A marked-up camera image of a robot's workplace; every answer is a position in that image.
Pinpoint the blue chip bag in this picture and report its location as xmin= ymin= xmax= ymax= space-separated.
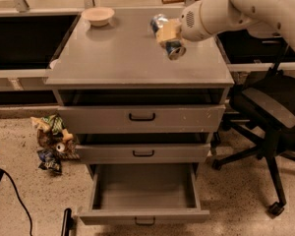
xmin=37 ymin=149 xmax=62 ymax=174

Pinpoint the wooden stick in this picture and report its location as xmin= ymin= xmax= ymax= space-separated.
xmin=161 ymin=0 xmax=185 ymax=4

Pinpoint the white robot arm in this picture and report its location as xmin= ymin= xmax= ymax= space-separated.
xmin=156 ymin=0 xmax=295 ymax=51

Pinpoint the black office chair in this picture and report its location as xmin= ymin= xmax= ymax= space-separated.
xmin=210 ymin=27 xmax=295 ymax=217

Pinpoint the grey top drawer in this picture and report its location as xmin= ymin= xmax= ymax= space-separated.
xmin=58 ymin=105 xmax=225 ymax=134

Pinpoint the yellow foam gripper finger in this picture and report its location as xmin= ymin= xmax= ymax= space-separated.
xmin=155 ymin=19 xmax=181 ymax=44

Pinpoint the black cable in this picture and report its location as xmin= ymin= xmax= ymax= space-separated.
xmin=0 ymin=167 xmax=34 ymax=236

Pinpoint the grey middle drawer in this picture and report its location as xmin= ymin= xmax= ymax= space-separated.
xmin=77 ymin=144 xmax=210 ymax=164

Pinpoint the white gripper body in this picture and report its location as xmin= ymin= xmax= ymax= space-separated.
xmin=180 ymin=0 xmax=256 ymax=41

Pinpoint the white bowl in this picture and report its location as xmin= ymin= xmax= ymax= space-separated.
xmin=82 ymin=7 xmax=115 ymax=27

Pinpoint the grey bottom drawer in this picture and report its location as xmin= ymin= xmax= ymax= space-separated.
xmin=80 ymin=163 xmax=209 ymax=226

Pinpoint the grey drawer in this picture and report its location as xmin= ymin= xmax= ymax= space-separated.
xmin=80 ymin=163 xmax=209 ymax=226
xmin=58 ymin=105 xmax=225 ymax=134
xmin=77 ymin=144 xmax=210 ymax=164

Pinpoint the black floor object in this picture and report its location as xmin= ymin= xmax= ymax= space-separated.
xmin=61 ymin=208 xmax=73 ymax=236

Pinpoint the redbull can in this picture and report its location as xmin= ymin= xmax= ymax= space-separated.
xmin=150 ymin=14 xmax=186 ymax=60

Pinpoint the grey drawer cabinet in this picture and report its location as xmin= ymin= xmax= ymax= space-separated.
xmin=44 ymin=6 xmax=235 ymax=169

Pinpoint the crumpled snack bags pile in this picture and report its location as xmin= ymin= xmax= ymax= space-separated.
xmin=30 ymin=114 xmax=76 ymax=155

